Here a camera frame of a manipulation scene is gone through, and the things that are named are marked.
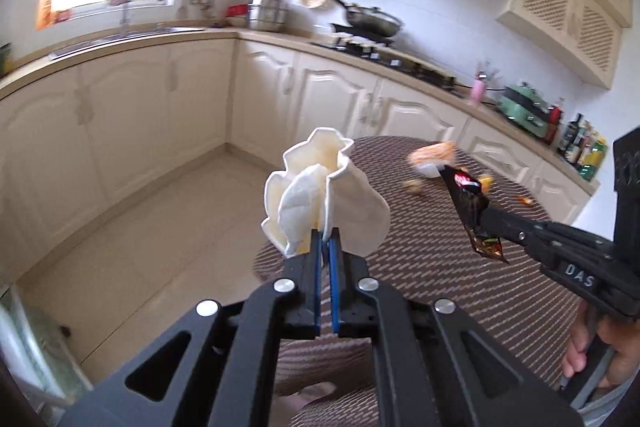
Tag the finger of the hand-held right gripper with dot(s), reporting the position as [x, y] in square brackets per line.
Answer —
[525, 246]
[510, 219]

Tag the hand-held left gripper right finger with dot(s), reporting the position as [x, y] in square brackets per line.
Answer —
[336, 292]

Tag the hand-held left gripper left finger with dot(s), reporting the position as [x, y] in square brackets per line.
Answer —
[317, 287]

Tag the black snack wrapper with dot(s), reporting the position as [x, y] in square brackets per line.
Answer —
[470, 202]

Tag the white paper tissue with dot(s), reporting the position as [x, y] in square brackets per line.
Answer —
[350, 202]

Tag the person's right hand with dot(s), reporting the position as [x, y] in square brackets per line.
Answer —
[575, 352]

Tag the small yellow wrapper piece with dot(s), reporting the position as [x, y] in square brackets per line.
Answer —
[485, 181]

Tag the brown polka-dot tablecloth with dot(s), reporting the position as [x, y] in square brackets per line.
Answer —
[425, 267]

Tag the small brown scrap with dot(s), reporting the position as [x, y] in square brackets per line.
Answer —
[414, 187]

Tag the row of condiment bottles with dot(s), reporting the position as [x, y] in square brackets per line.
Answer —
[580, 142]

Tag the green electric cooker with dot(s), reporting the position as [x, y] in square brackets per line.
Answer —
[522, 112]

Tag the pink utensil cup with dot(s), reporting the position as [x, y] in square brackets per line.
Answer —
[478, 93]

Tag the black gas hob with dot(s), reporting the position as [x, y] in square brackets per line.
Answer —
[400, 62]

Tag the wide cream lattice cabinet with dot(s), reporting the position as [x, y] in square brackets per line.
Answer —
[565, 17]

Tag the wok with lid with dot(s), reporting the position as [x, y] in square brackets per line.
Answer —
[372, 19]

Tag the cream lower kitchen cabinets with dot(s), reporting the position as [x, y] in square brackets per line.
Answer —
[125, 122]

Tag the stainless steamer pot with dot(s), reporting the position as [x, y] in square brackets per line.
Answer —
[269, 14]

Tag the pale glass-front appliance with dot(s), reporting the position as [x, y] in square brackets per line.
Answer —
[30, 347]

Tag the stainless steel sink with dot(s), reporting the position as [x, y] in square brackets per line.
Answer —
[130, 38]

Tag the metal faucet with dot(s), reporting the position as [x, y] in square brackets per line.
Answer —
[122, 7]

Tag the dark can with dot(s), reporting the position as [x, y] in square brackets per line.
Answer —
[5, 59]

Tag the orange bottle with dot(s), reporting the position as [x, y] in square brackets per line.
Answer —
[45, 12]

